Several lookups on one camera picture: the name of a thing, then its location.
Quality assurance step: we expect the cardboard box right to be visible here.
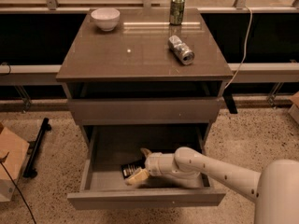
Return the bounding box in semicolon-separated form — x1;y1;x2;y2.
288;91;299;124

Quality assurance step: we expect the white ceramic bowl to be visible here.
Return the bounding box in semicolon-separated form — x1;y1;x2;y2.
91;7;121;31

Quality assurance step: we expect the white cable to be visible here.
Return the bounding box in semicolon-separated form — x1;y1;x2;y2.
223;6;254;91

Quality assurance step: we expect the black metal bar stand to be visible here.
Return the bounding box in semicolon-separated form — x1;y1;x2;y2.
23;118;51;178

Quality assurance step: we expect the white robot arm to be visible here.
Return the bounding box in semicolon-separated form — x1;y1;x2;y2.
125;147;299;224

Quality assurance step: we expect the grey drawer cabinet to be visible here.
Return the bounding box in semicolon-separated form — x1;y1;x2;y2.
57;8;233;140

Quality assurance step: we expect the closed grey top drawer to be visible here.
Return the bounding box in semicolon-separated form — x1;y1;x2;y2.
68;98;222;125

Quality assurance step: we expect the cardboard box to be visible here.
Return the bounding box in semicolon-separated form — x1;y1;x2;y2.
288;91;299;124
0;124;29;203

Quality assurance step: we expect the metal window railing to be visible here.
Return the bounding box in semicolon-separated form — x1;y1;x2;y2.
0;0;299;15

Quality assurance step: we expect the open grey middle drawer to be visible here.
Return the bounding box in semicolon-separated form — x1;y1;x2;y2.
67;124;225;210

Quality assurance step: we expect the green standing soda can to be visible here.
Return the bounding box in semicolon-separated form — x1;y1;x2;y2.
169;0;185;25

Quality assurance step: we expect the silver lying soda can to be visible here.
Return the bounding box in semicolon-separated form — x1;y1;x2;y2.
168;35;194;65

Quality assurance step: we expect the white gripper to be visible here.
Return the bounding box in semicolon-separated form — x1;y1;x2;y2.
125;147;176;186

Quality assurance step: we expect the black cable on floor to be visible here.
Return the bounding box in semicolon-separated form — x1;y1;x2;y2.
0;154;37;224

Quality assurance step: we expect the cardboard box left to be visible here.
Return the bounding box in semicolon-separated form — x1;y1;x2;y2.
0;124;29;203

